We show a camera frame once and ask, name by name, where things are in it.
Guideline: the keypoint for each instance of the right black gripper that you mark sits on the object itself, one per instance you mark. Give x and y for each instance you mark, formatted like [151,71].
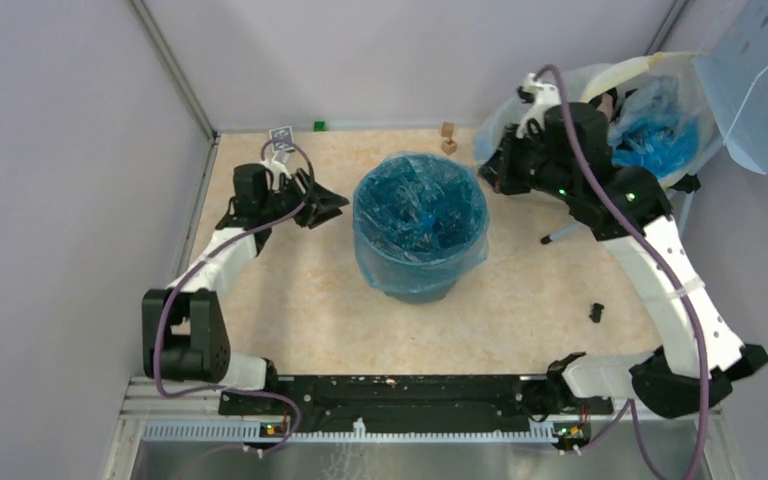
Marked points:
[497,169]

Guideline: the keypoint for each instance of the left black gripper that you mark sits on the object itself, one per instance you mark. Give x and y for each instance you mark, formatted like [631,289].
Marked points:
[314,194]

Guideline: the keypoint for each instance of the blue plastic trash bag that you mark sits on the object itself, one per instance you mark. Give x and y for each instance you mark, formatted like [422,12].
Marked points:
[418,210]

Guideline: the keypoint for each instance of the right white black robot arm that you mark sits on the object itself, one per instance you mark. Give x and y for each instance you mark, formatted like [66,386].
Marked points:
[699,358]

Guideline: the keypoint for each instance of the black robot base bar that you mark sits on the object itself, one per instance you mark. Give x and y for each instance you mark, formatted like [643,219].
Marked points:
[414,403]

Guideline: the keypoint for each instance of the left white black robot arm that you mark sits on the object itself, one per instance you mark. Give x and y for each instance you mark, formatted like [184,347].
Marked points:
[184,335]

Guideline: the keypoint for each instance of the teal plastic trash bin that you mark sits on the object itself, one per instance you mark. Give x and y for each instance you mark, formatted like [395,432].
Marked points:
[421,285]

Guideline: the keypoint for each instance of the blue bags inside large bag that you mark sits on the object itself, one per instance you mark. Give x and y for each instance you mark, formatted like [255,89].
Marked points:
[653,131]

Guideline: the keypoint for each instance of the lower small wooden block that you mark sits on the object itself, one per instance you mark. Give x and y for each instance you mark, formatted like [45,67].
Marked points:
[449,146]

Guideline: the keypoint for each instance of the small wooden block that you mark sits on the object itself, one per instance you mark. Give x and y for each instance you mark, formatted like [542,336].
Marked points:
[449,146]
[447,130]

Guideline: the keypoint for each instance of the upper small wooden block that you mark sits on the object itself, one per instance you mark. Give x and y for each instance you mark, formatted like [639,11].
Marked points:
[447,130]

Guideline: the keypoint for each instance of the playing card deck box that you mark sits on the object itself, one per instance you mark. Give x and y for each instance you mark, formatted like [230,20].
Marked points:
[282,138]

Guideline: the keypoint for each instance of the large translucent stuffed bag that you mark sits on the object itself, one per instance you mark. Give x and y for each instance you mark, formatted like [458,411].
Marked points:
[594,94]

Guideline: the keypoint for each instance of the small black clip part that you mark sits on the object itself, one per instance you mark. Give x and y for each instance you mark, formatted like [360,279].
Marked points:
[596,311]

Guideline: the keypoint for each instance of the perforated white metal panel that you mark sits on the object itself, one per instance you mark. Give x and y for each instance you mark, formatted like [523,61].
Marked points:
[734,77]

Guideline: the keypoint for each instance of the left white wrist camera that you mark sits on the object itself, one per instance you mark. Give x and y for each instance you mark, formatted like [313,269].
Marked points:
[277,164]

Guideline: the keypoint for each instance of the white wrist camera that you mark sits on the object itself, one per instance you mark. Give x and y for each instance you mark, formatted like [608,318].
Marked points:
[540,97]
[277,164]

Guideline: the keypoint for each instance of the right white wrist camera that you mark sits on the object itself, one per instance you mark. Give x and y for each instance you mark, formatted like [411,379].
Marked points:
[540,97]

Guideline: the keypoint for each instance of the aluminium frame post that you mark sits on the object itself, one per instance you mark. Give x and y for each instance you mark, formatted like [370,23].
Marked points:
[172,67]

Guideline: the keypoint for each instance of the white slotted cable duct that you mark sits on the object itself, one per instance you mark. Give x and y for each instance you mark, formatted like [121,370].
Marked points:
[255,432]

